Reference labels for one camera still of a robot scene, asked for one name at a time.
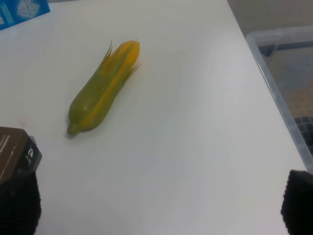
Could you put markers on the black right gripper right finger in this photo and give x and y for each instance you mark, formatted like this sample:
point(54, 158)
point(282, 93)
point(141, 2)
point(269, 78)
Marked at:
point(297, 206)

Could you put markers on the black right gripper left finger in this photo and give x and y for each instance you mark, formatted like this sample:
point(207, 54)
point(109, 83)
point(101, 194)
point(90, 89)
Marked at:
point(20, 205)

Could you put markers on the brown black carton box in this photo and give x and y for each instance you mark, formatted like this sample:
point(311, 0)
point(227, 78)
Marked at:
point(18, 153)

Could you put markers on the green yellow toy corn cob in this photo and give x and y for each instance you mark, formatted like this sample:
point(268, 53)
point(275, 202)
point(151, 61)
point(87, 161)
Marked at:
point(92, 104)

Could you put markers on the clear plastic storage bin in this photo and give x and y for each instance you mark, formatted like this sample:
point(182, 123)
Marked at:
point(285, 59)

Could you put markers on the blue printed box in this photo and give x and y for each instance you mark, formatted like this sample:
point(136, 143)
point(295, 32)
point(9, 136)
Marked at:
point(13, 12)

